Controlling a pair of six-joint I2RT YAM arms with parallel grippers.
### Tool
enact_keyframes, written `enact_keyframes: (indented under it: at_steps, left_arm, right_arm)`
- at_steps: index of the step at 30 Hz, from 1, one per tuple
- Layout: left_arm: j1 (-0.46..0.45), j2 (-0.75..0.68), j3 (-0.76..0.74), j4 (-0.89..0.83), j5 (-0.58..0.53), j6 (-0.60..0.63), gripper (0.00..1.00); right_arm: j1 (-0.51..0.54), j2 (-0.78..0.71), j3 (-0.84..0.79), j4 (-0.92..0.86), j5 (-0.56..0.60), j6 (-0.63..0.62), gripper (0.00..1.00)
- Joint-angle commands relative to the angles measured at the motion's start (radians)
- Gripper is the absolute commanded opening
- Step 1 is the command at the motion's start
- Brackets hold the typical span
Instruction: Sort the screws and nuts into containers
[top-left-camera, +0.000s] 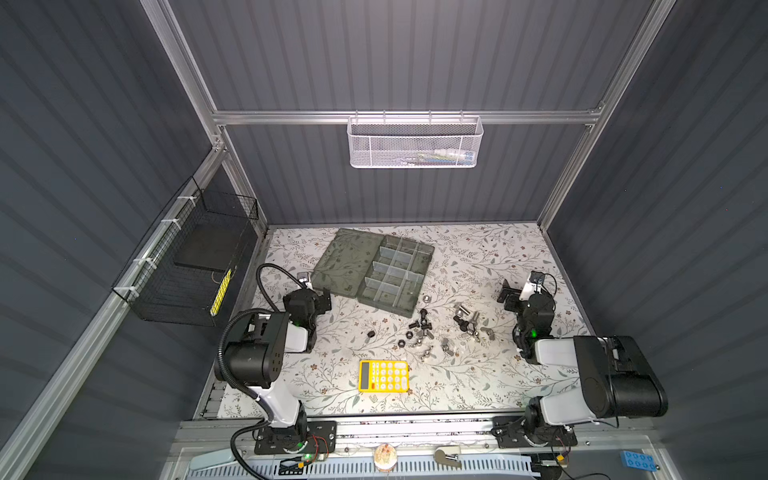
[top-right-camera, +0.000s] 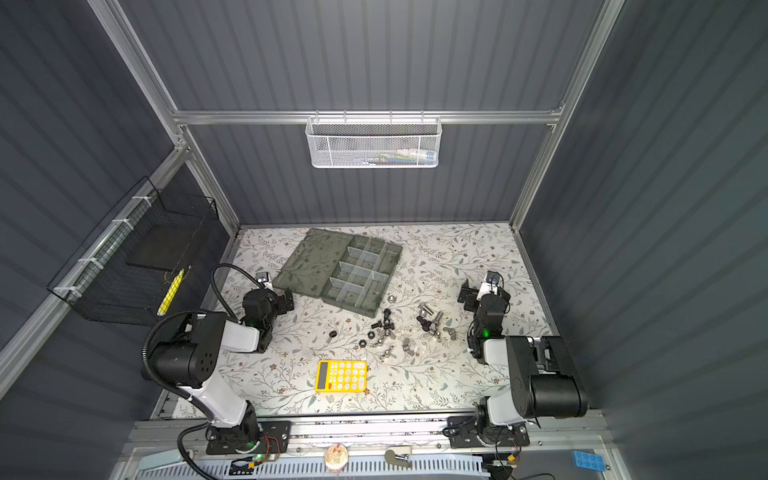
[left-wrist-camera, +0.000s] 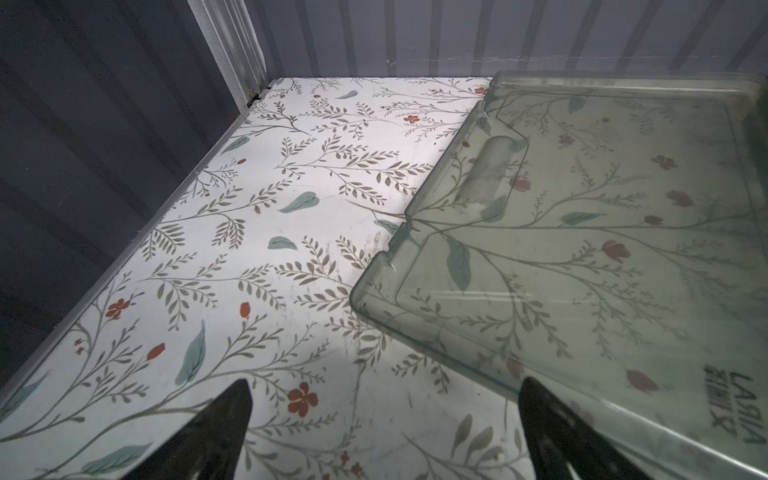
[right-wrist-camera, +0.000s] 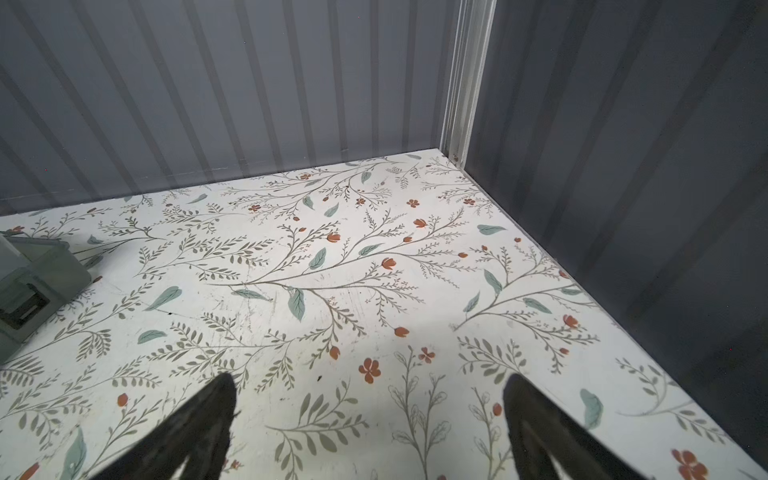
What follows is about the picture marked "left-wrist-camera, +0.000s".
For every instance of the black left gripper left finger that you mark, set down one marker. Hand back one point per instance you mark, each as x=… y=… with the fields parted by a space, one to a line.
x=208 y=446

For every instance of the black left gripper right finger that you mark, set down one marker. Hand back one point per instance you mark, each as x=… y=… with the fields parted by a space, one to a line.
x=562 y=445

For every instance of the green transparent organizer box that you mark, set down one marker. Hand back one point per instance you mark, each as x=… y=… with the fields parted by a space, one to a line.
x=605 y=235

